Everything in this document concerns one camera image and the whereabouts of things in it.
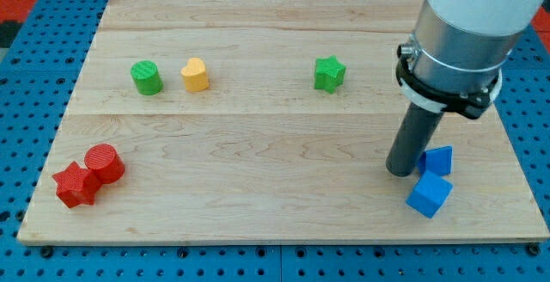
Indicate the blue triangular block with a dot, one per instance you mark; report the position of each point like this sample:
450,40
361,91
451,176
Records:
439,161

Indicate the red star block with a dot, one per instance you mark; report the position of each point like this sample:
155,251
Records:
76,185

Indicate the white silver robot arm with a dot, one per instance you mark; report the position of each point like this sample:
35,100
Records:
451,63

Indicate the blue cube block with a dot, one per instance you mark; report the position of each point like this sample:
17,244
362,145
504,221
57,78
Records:
429,194

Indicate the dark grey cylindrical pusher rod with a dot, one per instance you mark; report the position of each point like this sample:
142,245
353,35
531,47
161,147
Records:
415,133

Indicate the green cylinder block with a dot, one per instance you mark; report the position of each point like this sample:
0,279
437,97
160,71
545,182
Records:
146,77

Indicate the black wrist clamp ring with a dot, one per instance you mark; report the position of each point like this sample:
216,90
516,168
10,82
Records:
412,64

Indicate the green star block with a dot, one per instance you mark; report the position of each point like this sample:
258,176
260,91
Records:
329,74

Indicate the light wooden board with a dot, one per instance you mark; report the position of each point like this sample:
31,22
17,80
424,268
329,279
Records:
261,157

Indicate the yellow heart block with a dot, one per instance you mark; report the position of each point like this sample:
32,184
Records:
194,75

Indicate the red cylinder block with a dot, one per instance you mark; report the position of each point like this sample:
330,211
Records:
104,161

